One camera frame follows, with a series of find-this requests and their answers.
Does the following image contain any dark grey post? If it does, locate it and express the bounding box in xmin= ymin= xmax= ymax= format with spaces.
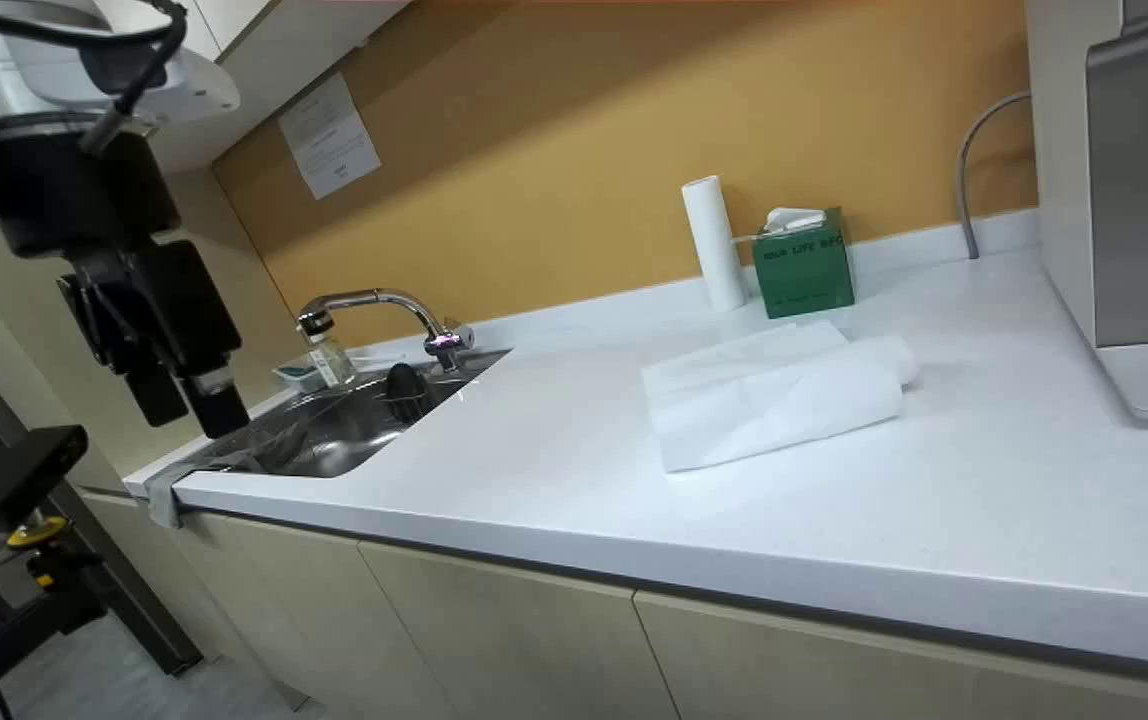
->
xmin=0 ymin=313 xmax=206 ymax=677

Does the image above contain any silver white appliance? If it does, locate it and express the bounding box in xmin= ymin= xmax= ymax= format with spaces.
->
xmin=1025 ymin=0 xmax=1148 ymax=431

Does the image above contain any yellow clamp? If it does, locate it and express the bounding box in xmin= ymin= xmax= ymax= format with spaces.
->
xmin=2 ymin=514 xmax=72 ymax=590

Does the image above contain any white paper towel sheet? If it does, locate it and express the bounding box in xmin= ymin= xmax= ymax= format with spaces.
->
xmin=641 ymin=315 xmax=925 ymax=477

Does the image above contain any green tissue box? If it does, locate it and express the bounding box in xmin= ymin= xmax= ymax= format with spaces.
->
xmin=748 ymin=204 xmax=861 ymax=324

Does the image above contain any stainless steel sink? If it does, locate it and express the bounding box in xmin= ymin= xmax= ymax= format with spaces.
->
xmin=165 ymin=349 xmax=510 ymax=479

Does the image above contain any small dark round object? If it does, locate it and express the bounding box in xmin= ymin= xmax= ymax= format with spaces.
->
xmin=385 ymin=359 xmax=443 ymax=406

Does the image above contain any white paper towel roll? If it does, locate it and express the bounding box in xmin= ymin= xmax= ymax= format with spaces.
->
xmin=676 ymin=172 xmax=753 ymax=315

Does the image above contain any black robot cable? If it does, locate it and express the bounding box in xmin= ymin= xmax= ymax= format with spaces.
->
xmin=76 ymin=0 xmax=192 ymax=150

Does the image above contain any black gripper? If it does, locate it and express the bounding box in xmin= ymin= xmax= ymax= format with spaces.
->
xmin=0 ymin=128 xmax=251 ymax=438

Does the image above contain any grey curved hose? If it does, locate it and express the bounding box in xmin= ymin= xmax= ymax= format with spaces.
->
xmin=950 ymin=88 xmax=1035 ymax=265

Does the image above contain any clear soap bottle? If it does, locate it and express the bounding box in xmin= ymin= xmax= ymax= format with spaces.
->
xmin=303 ymin=332 xmax=358 ymax=390

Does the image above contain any beige cabinet door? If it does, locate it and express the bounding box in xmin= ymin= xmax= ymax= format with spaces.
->
xmin=628 ymin=588 xmax=1148 ymax=720
xmin=78 ymin=489 xmax=314 ymax=706
xmin=355 ymin=534 xmax=682 ymax=720
xmin=178 ymin=512 xmax=455 ymax=720

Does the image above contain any white paper notice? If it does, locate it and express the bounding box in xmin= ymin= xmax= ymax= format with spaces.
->
xmin=271 ymin=72 xmax=385 ymax=204

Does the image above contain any chrome sink faucet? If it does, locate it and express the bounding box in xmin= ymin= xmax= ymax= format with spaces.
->
xmin=293 ymin=283 xmax=474 ymax=376

